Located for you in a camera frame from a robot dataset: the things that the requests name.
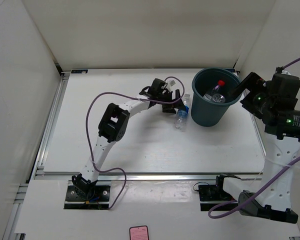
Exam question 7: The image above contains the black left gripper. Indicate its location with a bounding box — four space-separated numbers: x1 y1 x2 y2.
156 89 187 114

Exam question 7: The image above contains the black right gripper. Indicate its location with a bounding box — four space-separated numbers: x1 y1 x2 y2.
227 72 274 119

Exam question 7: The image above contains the clear bottle blue label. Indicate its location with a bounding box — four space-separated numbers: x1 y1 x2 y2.
174 93 191 131

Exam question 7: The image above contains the clear bottle red label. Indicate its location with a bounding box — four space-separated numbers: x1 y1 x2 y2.
203 79 226 102

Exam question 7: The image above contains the clear bottle black label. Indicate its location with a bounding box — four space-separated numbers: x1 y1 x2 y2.
211 93 226 104

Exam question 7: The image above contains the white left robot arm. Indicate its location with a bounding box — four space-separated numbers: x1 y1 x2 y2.
71 76 186 201

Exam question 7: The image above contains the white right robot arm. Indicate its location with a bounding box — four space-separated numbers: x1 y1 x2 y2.
208 72 300 224

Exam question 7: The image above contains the dark green plastic bin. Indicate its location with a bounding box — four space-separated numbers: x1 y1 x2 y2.
190 67 241 127

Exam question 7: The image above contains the blue right corner label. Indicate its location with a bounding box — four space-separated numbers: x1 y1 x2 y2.
225 68 236 73

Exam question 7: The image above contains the blue corner label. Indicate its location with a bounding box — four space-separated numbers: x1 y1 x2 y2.
225 68 236 73
71 69 88 74

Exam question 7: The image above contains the blue left corner label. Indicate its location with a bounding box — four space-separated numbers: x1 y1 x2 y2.
71 69 88 74

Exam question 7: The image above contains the pink smartphone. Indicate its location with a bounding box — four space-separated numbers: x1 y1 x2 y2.
129 225 150 240

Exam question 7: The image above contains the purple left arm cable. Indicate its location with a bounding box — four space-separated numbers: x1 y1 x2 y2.
86 76 186 210

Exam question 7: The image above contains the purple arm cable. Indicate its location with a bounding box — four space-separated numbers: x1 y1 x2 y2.
208 53 300 220
86 76 186 210

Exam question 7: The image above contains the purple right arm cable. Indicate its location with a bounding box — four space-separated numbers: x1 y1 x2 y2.
208 53 300 220

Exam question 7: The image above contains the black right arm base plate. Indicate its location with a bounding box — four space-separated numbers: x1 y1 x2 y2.
192 181 234 212

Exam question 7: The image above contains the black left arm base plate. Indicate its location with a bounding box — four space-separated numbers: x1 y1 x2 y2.
63 183 111 210

